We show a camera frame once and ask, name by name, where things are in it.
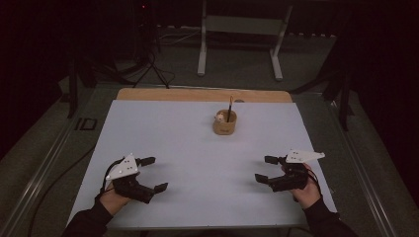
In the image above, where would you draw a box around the white board mat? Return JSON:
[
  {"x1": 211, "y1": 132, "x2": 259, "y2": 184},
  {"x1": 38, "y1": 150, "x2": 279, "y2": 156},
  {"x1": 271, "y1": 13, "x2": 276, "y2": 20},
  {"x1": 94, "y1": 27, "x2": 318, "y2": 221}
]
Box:
[{"x1": 67, "y1": 99, "x2": 338, "y2": 230}]

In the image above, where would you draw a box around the black metal stand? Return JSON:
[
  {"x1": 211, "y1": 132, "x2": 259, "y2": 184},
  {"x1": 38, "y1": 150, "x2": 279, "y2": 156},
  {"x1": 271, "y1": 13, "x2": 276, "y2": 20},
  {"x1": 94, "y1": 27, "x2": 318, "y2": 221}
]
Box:
[{"x1": 290, "y1": 33, "x2": 356, "y2": 132}]

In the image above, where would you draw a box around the person's right hand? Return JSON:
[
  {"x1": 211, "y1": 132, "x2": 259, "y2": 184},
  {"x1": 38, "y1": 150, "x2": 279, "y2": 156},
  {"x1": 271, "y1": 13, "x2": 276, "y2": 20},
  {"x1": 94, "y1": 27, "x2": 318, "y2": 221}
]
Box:
[{"x1": 281, "y1": 163, "x2": 322, "y2": 210}]

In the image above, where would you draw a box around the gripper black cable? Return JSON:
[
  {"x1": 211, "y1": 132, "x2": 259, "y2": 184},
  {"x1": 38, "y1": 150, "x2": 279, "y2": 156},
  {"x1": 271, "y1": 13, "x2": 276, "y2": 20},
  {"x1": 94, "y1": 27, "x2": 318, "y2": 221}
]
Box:
[
  {"x1": 100, "y1": 158, "x2": 126, "y2": 196},
  {"x1": 307, "y1": 168, "x2": 323, "y2": 196}
]

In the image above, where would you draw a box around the white metal stand frame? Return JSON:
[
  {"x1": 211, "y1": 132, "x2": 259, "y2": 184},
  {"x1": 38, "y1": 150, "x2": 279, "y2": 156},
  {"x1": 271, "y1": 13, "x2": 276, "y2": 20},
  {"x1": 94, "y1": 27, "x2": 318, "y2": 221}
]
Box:
[{"x1": 197, "y1": 0, "x2": 294, "y2": 82}]

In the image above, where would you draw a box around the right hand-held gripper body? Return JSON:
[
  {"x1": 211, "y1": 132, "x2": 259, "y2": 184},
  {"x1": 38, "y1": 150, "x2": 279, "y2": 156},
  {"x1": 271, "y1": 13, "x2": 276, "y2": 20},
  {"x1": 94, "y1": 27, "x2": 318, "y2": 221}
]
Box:
[{"x1": 269, "y1": 149, "x2": 326, "y2": 194}]

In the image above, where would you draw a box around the black tripod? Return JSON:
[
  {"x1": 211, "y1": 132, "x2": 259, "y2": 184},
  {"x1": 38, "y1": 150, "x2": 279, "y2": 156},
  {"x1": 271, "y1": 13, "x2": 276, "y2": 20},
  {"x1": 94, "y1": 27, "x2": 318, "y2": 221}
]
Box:
[{"x1": 132, "y1": 0, "x2": 176, "y2": 89}]

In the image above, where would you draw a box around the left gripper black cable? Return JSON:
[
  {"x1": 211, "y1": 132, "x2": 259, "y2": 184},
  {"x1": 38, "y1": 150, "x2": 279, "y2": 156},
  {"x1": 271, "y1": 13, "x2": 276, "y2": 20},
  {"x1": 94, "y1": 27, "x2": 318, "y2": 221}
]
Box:
[{"x1": 100, "y1": 158, "x2": 126, "y2": 196}]

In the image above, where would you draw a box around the black floor cable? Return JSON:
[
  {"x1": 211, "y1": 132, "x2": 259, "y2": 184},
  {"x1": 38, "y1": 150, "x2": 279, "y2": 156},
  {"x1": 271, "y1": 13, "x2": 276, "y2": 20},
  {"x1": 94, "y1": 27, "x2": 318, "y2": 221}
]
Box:
[{"x1": 27, "y1": 144, "x2": 97, "y2": 237}]

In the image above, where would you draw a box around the metal floor rail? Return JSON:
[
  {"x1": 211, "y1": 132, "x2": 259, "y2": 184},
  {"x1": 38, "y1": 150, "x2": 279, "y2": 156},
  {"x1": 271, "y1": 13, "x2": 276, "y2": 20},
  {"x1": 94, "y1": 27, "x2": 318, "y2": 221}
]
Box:
[
  {"x1": 0, "y1": 108, "x2": 82, "y2": 237},
  {"x1": 329, "y1": 98, "x2": 400, "y2": 237}
]

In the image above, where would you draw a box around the person's left hand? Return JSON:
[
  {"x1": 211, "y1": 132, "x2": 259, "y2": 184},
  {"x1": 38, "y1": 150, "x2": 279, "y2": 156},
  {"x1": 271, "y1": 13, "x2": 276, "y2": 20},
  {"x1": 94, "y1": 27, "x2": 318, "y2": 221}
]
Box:
[{"x1": 98, "y1": 182, "x2": 133, "y2": 217}]

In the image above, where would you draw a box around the wooden pen holder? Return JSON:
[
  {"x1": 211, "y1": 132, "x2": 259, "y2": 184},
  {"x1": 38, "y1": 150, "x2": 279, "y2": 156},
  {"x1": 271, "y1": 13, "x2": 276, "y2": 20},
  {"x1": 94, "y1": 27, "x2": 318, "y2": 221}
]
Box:
[{"x1": 212, "y1": 109, "x2": 238, "y2": 136}]

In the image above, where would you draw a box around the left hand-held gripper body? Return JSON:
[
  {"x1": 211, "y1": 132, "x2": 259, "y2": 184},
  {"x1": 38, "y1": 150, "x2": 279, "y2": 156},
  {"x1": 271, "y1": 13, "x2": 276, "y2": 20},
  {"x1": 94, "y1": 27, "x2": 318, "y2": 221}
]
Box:
[{"x1": 104, "y1": 153, "x2": 156, "y2": 204}]

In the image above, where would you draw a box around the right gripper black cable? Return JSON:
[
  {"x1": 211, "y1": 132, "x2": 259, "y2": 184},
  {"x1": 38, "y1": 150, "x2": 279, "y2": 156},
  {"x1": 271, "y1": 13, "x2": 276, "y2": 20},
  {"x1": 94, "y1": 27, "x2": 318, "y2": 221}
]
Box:
[{"x1": 307, "y1": 168, "x2": 323, "y2": 196}]

